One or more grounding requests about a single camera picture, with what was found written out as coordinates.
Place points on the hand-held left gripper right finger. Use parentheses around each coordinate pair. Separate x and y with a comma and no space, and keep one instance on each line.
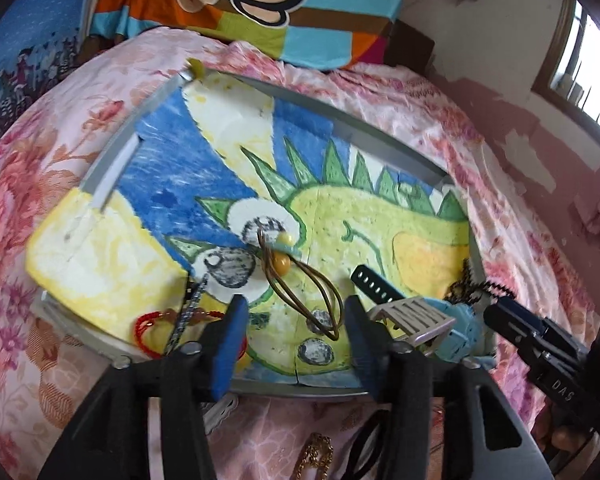
(365,350)

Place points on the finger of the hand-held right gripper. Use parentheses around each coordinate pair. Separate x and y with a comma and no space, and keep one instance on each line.
(540,322)
(510,327)

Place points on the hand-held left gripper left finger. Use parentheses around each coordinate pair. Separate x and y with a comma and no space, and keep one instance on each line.
(230,345)

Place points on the light blue smartwatch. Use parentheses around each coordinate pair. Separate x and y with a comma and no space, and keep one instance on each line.
(462,327)

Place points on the grey ribbed hair clip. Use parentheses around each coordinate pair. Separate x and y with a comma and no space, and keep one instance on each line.
(415,317)

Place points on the grey box with dinosaur drawing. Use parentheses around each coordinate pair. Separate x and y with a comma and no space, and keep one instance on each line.
(180,170)

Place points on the person's right hand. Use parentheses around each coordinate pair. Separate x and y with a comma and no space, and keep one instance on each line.
(560,440)

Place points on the pink floral bed sheet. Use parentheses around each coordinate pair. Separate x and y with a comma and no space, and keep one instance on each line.
(40,170)

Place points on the dark brown headboard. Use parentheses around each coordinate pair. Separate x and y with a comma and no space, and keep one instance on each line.
(410,45)

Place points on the striped monkey print blanket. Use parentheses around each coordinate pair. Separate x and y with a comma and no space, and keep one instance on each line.
(305,25)

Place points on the blue dotted fabric wardrobe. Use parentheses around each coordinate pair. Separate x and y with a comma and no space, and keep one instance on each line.
(35,25)

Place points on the wooden frame window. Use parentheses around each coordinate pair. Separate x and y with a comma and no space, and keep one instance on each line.
(585,60)

